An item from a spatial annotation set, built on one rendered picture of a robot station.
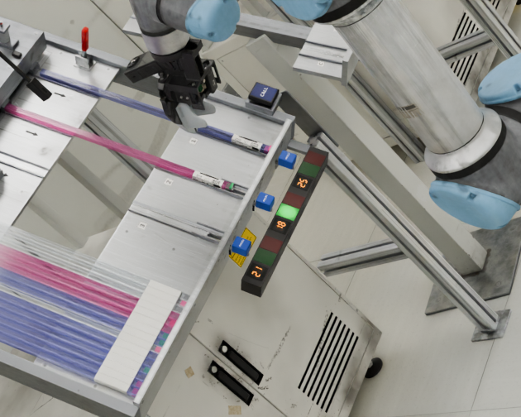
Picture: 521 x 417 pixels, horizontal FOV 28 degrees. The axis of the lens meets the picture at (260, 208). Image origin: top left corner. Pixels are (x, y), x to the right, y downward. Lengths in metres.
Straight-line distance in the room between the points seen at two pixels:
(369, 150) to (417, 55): 1.08
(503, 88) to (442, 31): 1.59
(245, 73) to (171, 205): 1.34
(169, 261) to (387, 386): 0.86
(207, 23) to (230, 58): 1.66
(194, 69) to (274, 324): 0.81
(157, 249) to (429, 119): 0.71
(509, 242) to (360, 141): 0.48
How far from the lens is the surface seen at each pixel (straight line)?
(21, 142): 2.07
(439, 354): 2.50
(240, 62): 3.20
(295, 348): 2.38
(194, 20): 1.57
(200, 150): 2.02
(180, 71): 1.75
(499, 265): 2.56
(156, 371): 1.74
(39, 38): 2.17
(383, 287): 2.83
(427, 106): 1.34
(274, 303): 2.35
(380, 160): 2.39
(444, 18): 3.08
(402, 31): 1.29
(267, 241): 1.91
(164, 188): 1.97
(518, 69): 1.49
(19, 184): 2.01
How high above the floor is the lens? 1.46
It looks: 23 degrees down
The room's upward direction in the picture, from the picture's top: 46 degrees counter-clockwise
